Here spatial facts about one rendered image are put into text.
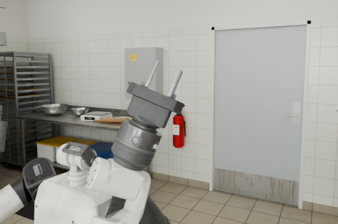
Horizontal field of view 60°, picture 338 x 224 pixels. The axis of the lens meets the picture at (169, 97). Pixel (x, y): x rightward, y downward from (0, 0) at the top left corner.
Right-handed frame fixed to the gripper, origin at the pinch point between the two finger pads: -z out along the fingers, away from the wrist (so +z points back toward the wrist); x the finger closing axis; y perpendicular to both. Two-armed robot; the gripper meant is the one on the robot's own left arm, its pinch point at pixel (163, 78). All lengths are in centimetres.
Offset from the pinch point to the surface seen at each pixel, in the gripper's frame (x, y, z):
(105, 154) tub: 57, 326, 100
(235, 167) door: -102, 308, 46
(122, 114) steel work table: 63, 363, 45
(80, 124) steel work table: 98, 306, 72
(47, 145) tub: 145, 359, 130
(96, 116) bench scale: 87, 323, 57
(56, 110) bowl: 153, 358, 78
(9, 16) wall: 307, 412, -25
